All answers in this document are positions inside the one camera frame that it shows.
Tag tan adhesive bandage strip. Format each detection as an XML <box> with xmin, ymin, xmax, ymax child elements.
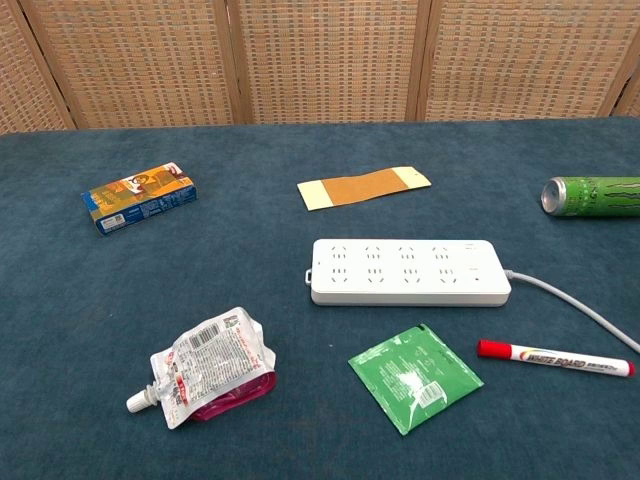
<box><xmin>296</xmin><ymin>165</ymin><xmax>432</xmax><ymax>212</ymax></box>

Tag white power strip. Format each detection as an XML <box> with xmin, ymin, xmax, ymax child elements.
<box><xmin>304</xmin><ymin>238</ymin><xmax>513</xmax><ymax>308</ymax></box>

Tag white spouted drink pouch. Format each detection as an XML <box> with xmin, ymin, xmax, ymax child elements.
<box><xmin>125</xmin><ymin>306</ymin><xmax>278</xmax><ymax>431</ymax></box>

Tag green foil sachet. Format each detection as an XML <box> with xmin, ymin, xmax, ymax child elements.
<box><xmin>347</xmin><ymin>323</ymin><xmax>485</xmax><ymax>436</ymax></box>

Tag woven rattan folding screen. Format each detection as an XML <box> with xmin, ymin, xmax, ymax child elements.
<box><xmin>0</xmin><ymin>0</ymin><xmax>640</xmax><ymax>135</ymax></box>

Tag blue and orange carton box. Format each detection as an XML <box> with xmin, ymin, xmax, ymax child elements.
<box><xmin>81</xmin><ymin>161</ymin><xmax>198</xmax><ymax>237</ymax></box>

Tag teal table cloth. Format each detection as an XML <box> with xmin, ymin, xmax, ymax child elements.
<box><xmin>0</xmin><ymin>116</ymin><xmax>640</xmax><ymax>480</ymax></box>

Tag red whiteboard marker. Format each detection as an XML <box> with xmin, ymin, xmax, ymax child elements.
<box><xmin>476</xmin><ymin>339</ymin><xmax>637</xmax><ymax>379</ymax></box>

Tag green energy drink can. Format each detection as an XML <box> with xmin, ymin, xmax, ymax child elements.
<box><xmin>541</xmin><ymin>175</ymin><xmax>640</xmax><ymax>219</ymax></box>

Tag white power strip cable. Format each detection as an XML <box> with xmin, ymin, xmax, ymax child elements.
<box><xmin>503</xmin><ymin>268</ymin><xmax>640</xmax><ymax>354</ymax></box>

